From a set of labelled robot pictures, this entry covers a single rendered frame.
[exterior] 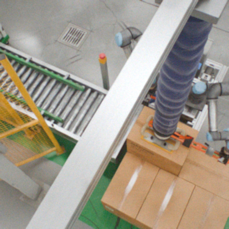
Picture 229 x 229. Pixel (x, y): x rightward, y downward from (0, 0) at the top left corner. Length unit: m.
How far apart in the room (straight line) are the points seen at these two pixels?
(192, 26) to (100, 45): 3.39
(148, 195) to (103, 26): 2.77
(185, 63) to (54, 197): 1.24
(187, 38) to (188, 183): 2.11
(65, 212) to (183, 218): 2.62
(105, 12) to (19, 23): 1.34
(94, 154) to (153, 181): 2.58
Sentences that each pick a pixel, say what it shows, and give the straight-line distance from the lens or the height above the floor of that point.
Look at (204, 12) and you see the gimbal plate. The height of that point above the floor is 2.87.
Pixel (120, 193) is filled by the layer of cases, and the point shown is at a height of 0.54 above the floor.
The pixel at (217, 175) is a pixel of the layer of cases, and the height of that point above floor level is 0.54.
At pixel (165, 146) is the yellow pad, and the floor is 0.97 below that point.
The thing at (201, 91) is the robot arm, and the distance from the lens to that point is 3.20.
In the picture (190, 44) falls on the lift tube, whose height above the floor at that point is 2.57.
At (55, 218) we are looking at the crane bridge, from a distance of 1.00.
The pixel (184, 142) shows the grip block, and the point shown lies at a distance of 3.15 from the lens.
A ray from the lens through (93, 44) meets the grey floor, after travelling 5.03.
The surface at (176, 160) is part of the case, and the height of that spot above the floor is 0.94.
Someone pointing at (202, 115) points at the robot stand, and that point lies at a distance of 4.25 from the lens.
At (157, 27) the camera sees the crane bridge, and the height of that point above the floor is 3.05.
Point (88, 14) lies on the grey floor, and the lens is 5.39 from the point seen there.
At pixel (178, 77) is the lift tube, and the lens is 2.11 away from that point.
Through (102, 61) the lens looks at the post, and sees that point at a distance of 3.67.
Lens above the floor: 4.02
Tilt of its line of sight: 66 degrees down
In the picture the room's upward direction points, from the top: 7 degrees counter-clockwise
